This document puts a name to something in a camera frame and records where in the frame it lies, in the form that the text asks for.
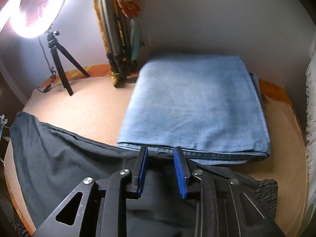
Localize dark green pants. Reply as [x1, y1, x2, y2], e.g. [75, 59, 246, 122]
[10, 112, 279, 237]

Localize black cable with switch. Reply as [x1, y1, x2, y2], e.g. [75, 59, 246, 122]
[37, 36, 56, 94]

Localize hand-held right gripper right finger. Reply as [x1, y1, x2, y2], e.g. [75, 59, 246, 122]
[173, 147, 287, 237]

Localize folded silver tripod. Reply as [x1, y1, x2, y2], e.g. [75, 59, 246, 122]
[97, 0, 139, 82]

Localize green and white fringed blanket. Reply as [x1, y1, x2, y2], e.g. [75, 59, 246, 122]
[305, 54, 316, 218]

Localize orange patterned cloth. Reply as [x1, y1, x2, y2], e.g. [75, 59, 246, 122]
[89, 0, 144, 88]

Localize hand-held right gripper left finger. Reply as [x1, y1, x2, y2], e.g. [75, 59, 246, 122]
[35, 146, 149, 237]

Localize ring light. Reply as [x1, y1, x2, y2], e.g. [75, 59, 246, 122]
[0, 0, 71, 39]

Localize folded blue jeans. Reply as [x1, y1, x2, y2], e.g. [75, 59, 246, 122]
[117, 54, 271, 165]

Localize teal cloth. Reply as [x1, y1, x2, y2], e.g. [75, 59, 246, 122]
[130, 17, 146, 61]

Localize small black tripod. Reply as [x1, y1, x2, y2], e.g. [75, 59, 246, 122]
[46, 31, 90, 96]

